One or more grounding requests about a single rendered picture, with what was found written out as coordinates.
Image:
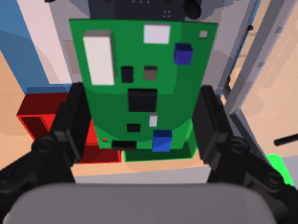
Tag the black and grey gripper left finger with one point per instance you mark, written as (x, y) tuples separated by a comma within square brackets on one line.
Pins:
[(52, 156)]

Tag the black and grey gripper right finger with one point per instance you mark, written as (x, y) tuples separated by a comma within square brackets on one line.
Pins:
[(219, 148)]

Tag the red open bin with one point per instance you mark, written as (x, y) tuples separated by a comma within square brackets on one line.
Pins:
[(46, 105)]

